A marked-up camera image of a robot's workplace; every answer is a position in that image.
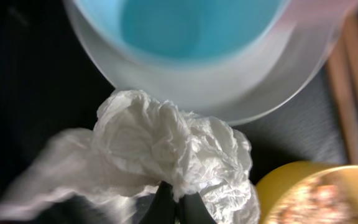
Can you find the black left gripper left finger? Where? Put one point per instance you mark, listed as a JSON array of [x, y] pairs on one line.
[[162, 208]]

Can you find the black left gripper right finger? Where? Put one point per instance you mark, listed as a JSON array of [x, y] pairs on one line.
[[192, 210]]

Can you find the white tissue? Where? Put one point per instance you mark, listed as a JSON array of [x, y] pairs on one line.
[[136, 143]]

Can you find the yellow bowl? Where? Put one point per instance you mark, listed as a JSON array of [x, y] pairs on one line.
[[306, 192]]

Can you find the grey plate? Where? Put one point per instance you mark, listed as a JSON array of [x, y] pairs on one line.
[[236, 89]]

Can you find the blue cup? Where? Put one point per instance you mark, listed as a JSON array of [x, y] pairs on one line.
[[181, 32]]

